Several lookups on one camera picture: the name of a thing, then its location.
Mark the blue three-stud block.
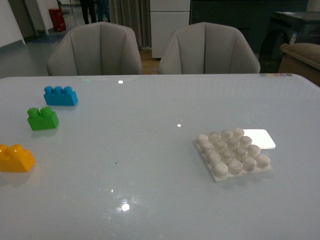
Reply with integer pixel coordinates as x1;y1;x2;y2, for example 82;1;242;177
43;86;78;106

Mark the green two-stud block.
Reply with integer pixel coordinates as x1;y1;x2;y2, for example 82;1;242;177
27;106;59;131

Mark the yellow two-stud block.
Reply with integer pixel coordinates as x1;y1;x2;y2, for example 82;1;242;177
0;144;36;173

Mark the white drawer cabinet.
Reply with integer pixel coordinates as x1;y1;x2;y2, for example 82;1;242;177
149;0;191;61

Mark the right grey chair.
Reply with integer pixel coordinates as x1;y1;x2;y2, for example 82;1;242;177
158;22;261;75

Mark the grey chair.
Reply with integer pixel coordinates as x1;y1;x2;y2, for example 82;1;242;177
47;22;143;76
158;22;261;75

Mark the left grey chair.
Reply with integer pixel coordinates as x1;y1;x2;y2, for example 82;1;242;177
47;22;143;76

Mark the grey curtain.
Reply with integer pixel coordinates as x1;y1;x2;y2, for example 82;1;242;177
108;0;152;49

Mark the coloured dot sticker strip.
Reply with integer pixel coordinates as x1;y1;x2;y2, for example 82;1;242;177
259;73;293;77

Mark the person standing in background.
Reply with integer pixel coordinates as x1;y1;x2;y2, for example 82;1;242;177
80;0;111;25

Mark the red bin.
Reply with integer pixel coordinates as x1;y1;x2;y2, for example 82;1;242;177
48;8;67;32

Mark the beige sofa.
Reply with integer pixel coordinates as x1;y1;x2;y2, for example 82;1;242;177
278;43;320;87

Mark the white studded base plate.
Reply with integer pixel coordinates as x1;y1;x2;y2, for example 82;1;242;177
194;127;276;183

